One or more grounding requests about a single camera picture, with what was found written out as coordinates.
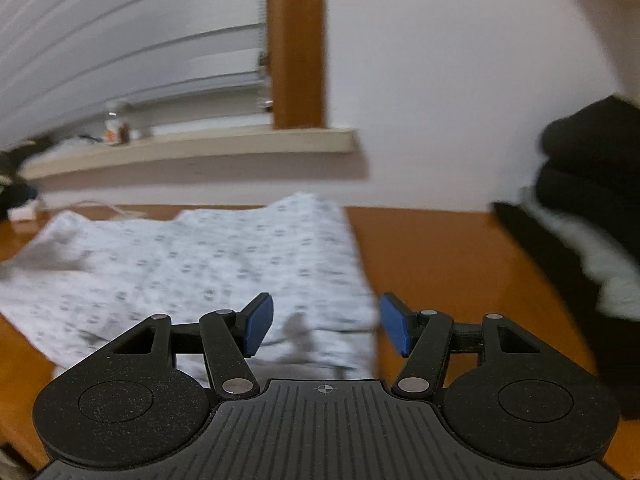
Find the glass jar with orange label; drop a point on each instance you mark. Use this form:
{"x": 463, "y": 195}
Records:
{"x": 117, "y": 130}

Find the medium folded black garment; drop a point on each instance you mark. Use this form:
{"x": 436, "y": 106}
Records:
{"x": 590, "y": 195}

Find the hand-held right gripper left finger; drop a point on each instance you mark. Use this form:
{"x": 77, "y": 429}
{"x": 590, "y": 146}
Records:
{"x": 257, "y": 325}

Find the small folded black garment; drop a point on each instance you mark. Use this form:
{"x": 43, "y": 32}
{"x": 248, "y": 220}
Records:
{"x": 595, "y": 132}

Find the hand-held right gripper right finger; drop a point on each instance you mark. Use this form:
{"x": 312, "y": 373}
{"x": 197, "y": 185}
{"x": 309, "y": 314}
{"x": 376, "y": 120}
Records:
{"x": 395, "y": 325}

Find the beige window sill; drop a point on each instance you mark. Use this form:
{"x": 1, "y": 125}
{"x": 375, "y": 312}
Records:
{"x": 225, "y": 147}

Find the white power strip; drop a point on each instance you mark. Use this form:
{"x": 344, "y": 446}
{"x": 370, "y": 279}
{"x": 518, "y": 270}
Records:
{"x": 27, "y": 210}

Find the white patterned garment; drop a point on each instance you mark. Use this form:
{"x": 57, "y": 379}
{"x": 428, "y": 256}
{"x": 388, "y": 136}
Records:
{"x": 200, "y": 260}

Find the large folded black garment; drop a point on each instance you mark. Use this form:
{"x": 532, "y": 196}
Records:
{"x": 565, "y": 310}

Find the wooden window frame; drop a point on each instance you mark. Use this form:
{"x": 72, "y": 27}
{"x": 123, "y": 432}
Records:
{"x": 297, "y": 45}

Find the grey window blind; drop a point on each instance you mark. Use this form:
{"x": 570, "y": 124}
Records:
{"x": 125, "y": 35}

